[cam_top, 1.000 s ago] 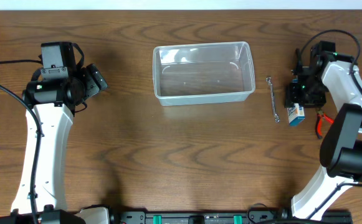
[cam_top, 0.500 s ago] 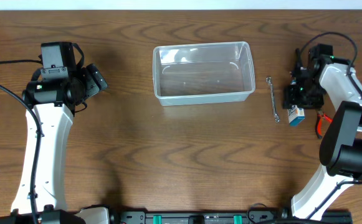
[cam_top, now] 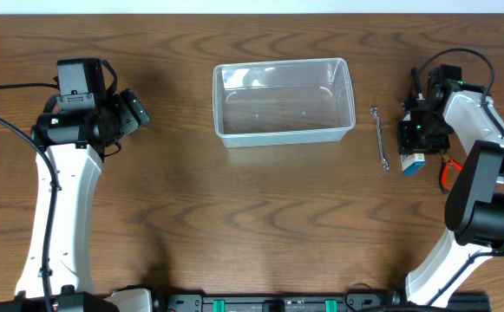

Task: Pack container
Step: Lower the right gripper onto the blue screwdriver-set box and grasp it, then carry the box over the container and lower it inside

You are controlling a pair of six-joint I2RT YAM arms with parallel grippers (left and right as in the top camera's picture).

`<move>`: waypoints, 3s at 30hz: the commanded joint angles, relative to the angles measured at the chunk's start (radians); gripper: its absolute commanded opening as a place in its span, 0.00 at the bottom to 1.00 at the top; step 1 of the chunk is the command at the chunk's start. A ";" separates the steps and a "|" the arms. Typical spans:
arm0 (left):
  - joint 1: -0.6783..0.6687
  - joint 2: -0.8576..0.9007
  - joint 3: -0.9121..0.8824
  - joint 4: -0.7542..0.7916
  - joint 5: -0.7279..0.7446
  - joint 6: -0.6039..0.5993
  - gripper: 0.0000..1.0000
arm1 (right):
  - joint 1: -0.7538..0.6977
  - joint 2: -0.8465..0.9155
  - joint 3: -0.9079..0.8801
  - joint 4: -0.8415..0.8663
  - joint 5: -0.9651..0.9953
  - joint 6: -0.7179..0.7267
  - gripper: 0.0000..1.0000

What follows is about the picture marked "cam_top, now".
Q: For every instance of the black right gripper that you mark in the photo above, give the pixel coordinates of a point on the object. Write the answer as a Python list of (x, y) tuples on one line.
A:
[(408, 146)]

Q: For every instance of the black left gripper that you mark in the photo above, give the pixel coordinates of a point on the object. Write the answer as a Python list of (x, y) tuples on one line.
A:
[(126, 122)]

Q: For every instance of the blue white screwdriver box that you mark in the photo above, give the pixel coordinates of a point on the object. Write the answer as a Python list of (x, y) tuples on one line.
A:
[(412, 163)]

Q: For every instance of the clear plastic storage container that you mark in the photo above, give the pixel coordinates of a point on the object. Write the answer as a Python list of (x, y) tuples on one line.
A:
[(283, 102)]

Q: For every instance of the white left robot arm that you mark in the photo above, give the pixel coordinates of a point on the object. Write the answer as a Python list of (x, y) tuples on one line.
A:
[(56, 275)]

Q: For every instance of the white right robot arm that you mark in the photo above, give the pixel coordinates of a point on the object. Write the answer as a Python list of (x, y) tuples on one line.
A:
[(474, 210)]

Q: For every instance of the silver double ended wrench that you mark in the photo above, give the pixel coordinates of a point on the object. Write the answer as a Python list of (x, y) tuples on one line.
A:
[(379, 133)]

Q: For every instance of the red handled pliers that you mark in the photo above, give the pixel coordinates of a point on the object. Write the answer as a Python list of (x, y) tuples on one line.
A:
[(447, 162)]

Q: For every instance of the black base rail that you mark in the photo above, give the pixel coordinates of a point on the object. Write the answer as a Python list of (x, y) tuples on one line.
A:
[(354, 301)]

